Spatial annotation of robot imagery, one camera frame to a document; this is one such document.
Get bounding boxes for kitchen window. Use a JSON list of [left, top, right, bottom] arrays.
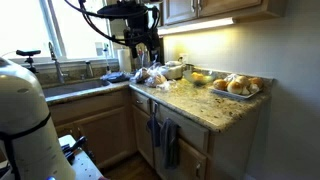
[[0, 0, 116, 63]]

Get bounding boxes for pale bread roll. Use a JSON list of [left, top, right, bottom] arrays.
[[247, 83, 261, 95]]

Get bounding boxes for steel kitchen sink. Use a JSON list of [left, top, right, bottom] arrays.
[[41, 78, 112, 99]]

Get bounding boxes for white rectangular tray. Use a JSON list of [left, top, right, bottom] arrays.
[[209, 84, 263, 101]]

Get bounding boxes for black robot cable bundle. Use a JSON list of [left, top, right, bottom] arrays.
[[64, 0, 129, 47]]

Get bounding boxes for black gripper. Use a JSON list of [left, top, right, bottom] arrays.
[[123, 28, 162, 65]]

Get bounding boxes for empty clear plastic bag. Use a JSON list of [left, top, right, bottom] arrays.
[[155, 79, 179, 92]]

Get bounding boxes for wooden sink base cabinet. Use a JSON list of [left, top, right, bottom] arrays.
[[48, 88, 138, 170]]

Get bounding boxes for clear bag of bread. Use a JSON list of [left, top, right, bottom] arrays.
[[144, 72, 168, 89], [129, 66, 152, 84]]

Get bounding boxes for dark crumpled dish cloth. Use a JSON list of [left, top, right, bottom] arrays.
[[99, 71, 133, 84]]

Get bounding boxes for white handled dish brush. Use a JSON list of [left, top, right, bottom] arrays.
[[102, 43, 113, 75]]

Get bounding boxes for yellow fruit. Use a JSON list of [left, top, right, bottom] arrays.
[[190, 71, 205, 84]]

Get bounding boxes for small wooden drawer front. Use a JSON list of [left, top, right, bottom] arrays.
[[130, 89, 152, 116]]

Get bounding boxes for metal hanger handle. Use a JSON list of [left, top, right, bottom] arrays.
[[151, 101, 160, 118]]

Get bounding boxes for wide door metal handle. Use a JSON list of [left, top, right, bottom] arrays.
[[194, 161, 203, 179]]

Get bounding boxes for white lidded container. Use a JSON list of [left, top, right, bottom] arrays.
[[159, 60, 185, 81]]

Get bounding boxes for black tools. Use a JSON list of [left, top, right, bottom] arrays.
[[61, 135, 88, 165]]

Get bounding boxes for wide wooden cabinet door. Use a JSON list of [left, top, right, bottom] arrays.
[[153, 137, 208, 180]]

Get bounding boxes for blue terry cloth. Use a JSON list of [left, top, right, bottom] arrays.
[[146, 112, 162, 148]]

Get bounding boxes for chrome kitchen faucet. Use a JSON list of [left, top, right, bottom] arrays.
[[47, 41, 70, 85]]

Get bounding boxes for wide wooden drawer front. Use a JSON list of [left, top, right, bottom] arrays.
[[155, 103, 210, 155]]

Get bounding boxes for grey blue woven towel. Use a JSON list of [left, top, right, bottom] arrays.
[[159, 117, 181, 170]]

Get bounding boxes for white perforated robot table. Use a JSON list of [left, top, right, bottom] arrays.
[[57, 134, 105, 180]]

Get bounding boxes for white paper towel roll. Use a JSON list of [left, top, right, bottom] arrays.
[[116, 48, 133, 74]]

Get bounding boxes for white wall outlet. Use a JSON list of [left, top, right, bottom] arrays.
[[179, 52, 190, 63]]

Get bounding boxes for wooden wall cabinet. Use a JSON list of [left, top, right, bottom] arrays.
[[162, 0, 288, 27]]

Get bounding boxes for utensil holder with utensils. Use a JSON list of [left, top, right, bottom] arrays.
[[134, 45, 150, 70]]

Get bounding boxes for golden bread roll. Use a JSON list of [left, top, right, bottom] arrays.
[[234, 75, 251, 88], [226, 80, 244, 95], [249, 76, 265, 90], [212, 78, 229, 92]]

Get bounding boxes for chrome sink side sprayer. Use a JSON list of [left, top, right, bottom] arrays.
[[84, 60, 95, 79]]

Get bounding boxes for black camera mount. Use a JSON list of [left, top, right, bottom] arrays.
[[15, 49, 42, 75]]

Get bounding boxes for narrow wooden cabinet door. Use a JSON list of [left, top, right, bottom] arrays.
[[131, 104, 155, 168]]

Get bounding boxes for clear glass bowl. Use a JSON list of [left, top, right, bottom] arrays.
[[182, 68, 217, 86]]

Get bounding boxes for under cabinet light strip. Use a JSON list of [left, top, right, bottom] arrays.
[[157, 16, 235, 37]]

